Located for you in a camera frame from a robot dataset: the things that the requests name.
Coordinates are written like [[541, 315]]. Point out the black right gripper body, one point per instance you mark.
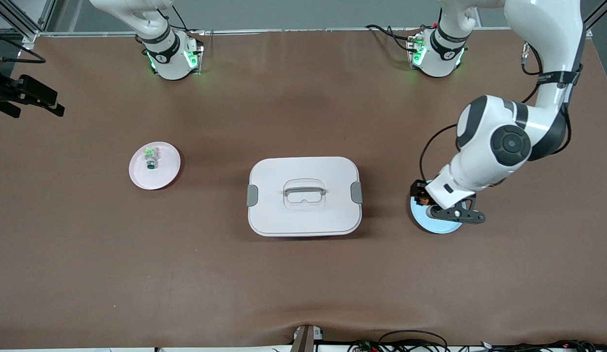
[[10, 91]]

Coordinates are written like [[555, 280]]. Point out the green and grey switch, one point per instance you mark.
[[150, 157]]

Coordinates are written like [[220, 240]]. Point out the aluminium frame profile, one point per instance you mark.
[[596, 12], [29, 38]]

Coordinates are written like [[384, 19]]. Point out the grey box latch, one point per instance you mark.
[[356, 192], [252, 195]]

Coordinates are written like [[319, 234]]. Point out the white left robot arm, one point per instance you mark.
[[508, 144]]

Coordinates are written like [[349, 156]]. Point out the white plastic storage box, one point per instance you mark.
[[303, 220]]

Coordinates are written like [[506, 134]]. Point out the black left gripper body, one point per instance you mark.
[[418, 189]]

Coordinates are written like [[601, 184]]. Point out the light blue round plate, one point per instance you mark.
[[430, 223]]

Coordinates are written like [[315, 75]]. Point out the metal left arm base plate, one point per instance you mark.
[[411, 46]]

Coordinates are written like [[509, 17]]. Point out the pink round plate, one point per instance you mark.
[[161, 176]]

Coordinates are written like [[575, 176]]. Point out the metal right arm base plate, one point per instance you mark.
[[200, 61]]

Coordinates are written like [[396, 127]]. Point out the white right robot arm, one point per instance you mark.
[[168, 56]]

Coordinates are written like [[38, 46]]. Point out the orange and black switch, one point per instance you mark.
[[423, 199]]

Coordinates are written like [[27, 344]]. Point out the grey table edge bracket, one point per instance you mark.
[[305, 337]]

